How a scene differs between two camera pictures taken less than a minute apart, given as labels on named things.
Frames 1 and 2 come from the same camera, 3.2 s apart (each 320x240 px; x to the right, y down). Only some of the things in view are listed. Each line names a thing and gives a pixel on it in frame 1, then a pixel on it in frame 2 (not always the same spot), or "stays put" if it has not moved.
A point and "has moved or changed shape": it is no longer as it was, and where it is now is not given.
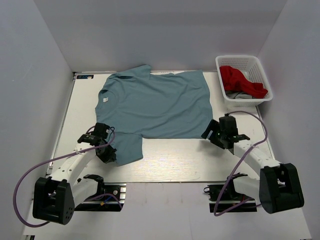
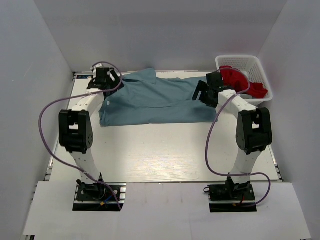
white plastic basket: [250, 65] stays put
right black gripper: [214, 126] -> [201, 86]
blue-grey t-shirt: [138, 105] has moved or changed shape
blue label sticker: [84, 76] stays put
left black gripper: [111, 156] -> [116, 77]
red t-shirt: [235, 81] stays put
